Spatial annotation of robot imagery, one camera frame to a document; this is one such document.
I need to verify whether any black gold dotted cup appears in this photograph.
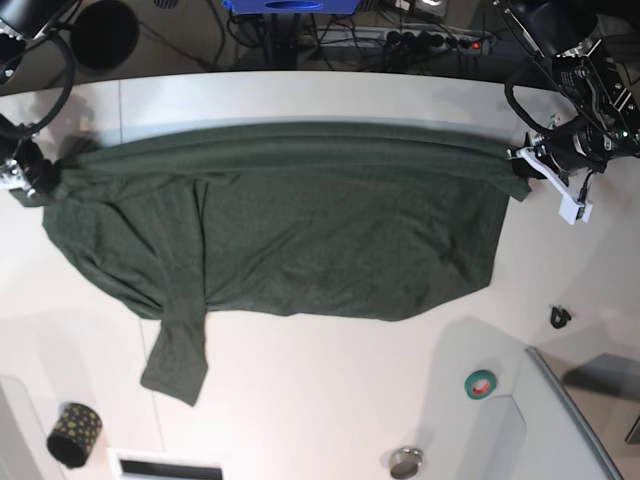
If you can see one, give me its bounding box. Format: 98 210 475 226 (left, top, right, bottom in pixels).
46 403 103 469

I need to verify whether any round metal tin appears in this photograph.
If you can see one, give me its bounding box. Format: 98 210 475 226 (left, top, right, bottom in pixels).
388 446 424 480

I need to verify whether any green tape roll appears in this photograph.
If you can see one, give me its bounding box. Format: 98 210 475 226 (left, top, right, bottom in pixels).
464 369 498 400

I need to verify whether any blue box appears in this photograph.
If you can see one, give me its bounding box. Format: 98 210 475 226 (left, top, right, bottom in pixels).
222 0 360 15

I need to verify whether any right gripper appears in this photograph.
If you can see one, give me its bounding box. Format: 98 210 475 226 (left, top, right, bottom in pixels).
1 136 61 195

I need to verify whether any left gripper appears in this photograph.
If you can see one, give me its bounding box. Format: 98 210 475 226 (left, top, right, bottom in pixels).
507 125 615 180

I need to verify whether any white power strip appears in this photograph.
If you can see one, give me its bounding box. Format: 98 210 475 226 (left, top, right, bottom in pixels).
318 25 498 56

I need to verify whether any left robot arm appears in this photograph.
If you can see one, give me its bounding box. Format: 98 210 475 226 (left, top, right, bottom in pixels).
495 1 639 184

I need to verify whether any small black clip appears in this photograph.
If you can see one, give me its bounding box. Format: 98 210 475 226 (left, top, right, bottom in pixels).
549 305 573 330

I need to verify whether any black round stand base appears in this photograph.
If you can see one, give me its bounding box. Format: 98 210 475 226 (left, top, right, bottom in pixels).
69 0 140 76

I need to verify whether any dark green t-shirt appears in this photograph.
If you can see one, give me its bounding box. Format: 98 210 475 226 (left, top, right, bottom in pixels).
13 123 530 405

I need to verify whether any white slotted tray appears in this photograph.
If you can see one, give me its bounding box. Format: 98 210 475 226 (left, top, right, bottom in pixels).
107 448 225 480

